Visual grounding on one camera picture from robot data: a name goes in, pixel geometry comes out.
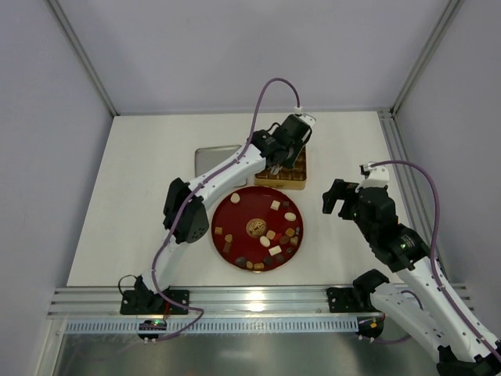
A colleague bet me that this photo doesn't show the metal tongs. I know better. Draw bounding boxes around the metal tongs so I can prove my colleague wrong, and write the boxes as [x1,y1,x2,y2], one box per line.
[270,164,283,175]

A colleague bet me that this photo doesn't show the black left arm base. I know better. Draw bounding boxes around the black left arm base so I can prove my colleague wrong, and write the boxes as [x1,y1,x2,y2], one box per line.
[117,275,188,316]

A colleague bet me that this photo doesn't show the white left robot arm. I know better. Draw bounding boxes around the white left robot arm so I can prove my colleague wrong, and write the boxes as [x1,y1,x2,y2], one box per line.
[129,113,316,313]

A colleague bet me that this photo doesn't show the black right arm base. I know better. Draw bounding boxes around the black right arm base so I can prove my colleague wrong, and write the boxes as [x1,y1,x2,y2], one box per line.
[326,269,389,313]

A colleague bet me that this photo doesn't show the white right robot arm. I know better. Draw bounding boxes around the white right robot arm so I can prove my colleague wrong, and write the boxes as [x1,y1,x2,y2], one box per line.
[323,179,500,375]

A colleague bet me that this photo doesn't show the gold chocolate tin box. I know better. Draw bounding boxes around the gold chocolate tin box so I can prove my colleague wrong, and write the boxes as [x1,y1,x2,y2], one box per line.
[254,148,307,190]

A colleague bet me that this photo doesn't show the white oval swirl chocolate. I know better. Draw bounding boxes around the white oval swirl chocolate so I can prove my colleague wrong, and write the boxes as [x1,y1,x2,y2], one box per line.
[284,212,296,221]

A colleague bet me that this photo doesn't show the cream rounded square chocolate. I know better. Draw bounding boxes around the cream rounded square chocolate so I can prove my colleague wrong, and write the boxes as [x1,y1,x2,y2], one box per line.
[266,230,276,240]

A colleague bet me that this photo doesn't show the white rectangular chocolate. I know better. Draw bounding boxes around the white rectangular chocolate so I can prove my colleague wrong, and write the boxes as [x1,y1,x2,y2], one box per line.
[269,245,282,256]

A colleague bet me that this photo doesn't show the white cone chocolate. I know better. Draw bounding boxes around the white cone chocolate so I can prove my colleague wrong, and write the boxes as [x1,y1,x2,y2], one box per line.
[230,193,240,204]

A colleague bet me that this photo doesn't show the grey brown pebble chocolate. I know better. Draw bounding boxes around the grey brown pebble chocolate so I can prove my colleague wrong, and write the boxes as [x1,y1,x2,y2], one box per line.
[235,257,247,266]

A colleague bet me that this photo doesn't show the round red lacquer plate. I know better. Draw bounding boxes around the round red lacquer plate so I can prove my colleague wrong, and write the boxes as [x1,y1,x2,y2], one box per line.
[210,186,305,273]

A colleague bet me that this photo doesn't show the silver tin lid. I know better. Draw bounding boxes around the silver tin lid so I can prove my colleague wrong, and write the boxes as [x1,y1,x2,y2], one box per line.
[194,144,242,177]

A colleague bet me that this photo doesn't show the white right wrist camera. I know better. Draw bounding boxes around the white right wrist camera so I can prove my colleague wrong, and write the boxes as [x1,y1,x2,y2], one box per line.
[357,162,390,190]

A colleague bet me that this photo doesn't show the right aluminium frame rail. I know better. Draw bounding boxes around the right aluminium frame rail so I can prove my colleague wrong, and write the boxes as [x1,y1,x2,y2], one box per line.
[377,109,447,271]

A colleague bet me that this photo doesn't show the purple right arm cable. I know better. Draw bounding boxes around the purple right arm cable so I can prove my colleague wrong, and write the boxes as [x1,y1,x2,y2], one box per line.
[367,159,501,353]

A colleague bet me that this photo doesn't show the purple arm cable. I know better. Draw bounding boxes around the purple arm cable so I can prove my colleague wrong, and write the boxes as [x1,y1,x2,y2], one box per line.
[136,77,305,342]
[367,159,501,353]

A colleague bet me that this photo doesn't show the aluminium front rail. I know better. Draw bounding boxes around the aluminium front rail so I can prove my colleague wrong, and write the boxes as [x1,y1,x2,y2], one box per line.
[47,284,474,318]

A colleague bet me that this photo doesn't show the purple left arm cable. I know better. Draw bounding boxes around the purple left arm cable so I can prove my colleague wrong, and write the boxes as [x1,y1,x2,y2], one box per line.
[136,77,305,342]

